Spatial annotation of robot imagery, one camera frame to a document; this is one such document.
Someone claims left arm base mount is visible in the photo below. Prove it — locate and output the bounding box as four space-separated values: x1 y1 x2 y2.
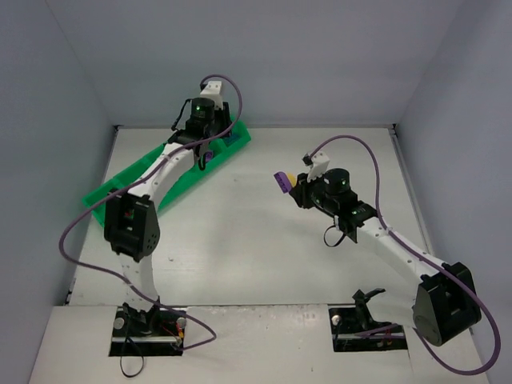
109 306 186 379

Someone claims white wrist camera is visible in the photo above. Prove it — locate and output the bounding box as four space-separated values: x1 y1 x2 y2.
302 151 330 182
199 80 224 110

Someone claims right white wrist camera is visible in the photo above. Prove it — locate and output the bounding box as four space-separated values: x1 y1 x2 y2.
302 151 330 182

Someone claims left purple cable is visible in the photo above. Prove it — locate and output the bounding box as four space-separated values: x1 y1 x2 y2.
58 74 244 350

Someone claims green divided sorting tray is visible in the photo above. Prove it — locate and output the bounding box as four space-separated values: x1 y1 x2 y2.
82 120 251 213

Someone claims purple rounded lego brick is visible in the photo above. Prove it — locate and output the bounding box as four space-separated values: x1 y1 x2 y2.
274 171 293 194

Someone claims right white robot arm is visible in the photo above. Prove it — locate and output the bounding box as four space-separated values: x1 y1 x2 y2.
289 168 482 346

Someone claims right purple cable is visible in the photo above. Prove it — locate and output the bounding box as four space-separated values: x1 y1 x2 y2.
310 134 502 376

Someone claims yellow rounded lego brick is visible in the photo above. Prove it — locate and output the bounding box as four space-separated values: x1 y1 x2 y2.
287 174 297 187

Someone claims purple cable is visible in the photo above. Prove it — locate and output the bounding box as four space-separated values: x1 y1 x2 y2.
310 134 502 376
58 74 244 350

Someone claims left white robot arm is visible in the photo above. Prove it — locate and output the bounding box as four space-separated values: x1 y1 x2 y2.
104 96 231 322

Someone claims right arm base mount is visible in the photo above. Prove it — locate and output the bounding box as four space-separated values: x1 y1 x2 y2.
328 288 408 353

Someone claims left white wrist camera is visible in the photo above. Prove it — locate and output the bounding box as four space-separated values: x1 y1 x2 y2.
199 80 224 110

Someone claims teal lego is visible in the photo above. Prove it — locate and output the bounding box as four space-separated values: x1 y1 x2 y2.
223 134 240 146

